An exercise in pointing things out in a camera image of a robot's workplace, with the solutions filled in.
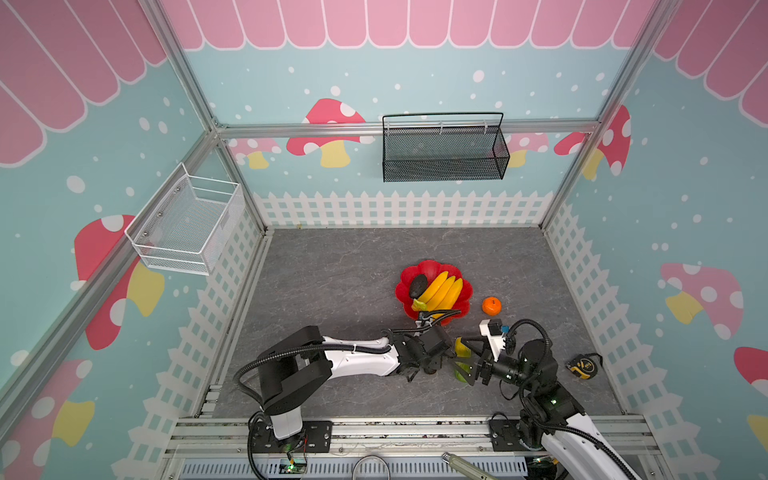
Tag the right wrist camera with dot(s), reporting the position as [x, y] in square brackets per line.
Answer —
[495, 333]

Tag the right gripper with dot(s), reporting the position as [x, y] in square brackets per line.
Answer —
[480, 369]

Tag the dark avocado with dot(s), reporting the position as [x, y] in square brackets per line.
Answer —
[418, 286]

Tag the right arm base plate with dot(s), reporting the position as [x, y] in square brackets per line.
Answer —
[507, 436]

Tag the black mesh wall basket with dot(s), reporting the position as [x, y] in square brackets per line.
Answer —
[453, 146]

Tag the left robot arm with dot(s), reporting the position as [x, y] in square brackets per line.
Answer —
[287, 374]

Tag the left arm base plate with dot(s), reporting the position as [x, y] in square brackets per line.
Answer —
[315, 437]

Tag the yellow black tape measure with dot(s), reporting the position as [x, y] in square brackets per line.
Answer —
[585, 366]

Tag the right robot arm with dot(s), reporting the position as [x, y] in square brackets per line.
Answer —
[551, 419]

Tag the red flower-shaped bowl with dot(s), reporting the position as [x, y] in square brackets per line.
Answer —
[431, 269]

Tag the yellow green mango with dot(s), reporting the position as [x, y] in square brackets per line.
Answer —
[463, 368]

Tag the white wire wall basket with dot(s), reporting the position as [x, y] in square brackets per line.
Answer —
[186, 225]

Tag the yellow banana bunch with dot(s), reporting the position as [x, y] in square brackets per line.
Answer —
[442, 294]

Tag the orange fake fruit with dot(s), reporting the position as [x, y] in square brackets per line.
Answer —
[491, 306]

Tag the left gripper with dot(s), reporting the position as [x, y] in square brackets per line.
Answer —
[436, 363]

